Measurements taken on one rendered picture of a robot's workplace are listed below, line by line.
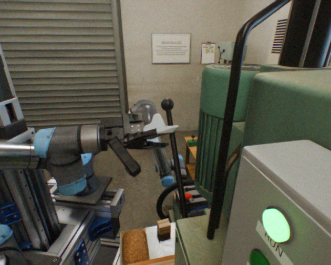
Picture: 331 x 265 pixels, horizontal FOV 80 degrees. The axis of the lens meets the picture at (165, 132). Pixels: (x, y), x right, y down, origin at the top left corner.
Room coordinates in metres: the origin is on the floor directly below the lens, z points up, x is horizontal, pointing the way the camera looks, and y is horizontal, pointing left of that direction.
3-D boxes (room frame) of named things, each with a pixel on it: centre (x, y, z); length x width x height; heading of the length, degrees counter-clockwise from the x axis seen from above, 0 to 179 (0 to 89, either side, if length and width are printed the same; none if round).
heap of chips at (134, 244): (0.46, 0.11, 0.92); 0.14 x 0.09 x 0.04; 12
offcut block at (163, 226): (0.53, 0.01, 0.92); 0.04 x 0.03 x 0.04; 108
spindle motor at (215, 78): (0.43, -0.17, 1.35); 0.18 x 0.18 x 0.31
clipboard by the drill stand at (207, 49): (3.49, -0.70, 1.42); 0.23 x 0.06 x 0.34; 97
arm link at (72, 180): (0.47, 0.28, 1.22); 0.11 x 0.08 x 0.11; 46
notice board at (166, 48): (3.44, -0.09, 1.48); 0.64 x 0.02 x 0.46; 97
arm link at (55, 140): (0.46, 0.27, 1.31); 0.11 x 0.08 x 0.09; 102
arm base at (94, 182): (0.88, 0.45, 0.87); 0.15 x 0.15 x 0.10
